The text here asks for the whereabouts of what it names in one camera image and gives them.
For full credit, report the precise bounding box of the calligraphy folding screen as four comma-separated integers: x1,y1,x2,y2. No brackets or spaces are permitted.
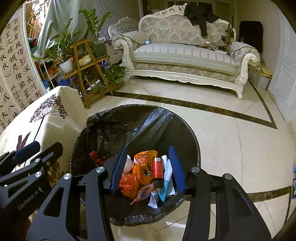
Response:
1,4,46,132

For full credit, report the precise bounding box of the black lined trash bin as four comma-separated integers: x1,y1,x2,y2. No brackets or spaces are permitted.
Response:
70,104,201,226

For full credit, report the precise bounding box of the white crumpled tissue ball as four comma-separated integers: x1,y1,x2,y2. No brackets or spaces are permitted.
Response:
123,155,134,174

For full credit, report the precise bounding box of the floral patterned tablecloth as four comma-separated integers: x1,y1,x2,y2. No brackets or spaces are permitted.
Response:
1,86,88,186

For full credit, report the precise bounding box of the orange snack wrapper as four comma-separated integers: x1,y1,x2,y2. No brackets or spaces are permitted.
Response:
132,150,158,187

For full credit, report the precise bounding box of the ornate cream sofa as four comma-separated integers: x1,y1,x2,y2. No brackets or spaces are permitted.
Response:
111,4,260,99

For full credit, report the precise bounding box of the white teal tube box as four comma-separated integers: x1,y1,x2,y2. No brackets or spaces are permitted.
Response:
158,180,176,202

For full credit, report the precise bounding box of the red cylindrical bottle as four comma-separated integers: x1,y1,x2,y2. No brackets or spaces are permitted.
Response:
152,157,164,188

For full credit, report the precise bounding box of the black clothing on sofa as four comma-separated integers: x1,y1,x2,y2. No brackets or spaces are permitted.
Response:
184,3,219,37

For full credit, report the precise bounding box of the small green floor plant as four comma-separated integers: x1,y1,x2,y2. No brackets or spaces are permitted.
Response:
105,65,126,85

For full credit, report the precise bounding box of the clear orange dotted wrapper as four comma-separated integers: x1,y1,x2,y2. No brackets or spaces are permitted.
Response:
132,183,154,204

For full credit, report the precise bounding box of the tall plant dark pot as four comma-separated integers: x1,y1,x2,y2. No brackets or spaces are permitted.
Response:
78,8,111,59

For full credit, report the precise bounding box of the grey hanging cloth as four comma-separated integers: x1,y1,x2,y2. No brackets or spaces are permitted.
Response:
37,0,93,56

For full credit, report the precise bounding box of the white metal shelf rack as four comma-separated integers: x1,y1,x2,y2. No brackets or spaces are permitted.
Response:
34,60,71,91

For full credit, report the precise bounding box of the yellow bowl on stand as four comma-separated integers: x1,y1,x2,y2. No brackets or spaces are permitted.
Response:
78,55,92,66

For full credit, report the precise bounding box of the wooden plant stand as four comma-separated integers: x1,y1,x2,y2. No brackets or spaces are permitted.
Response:
64,39,124,109

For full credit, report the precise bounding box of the dark red ribbon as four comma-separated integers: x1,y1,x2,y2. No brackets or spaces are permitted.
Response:
89,151,105,166

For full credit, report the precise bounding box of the potted plant white pot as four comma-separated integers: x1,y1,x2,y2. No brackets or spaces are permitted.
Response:
31,18,80,75

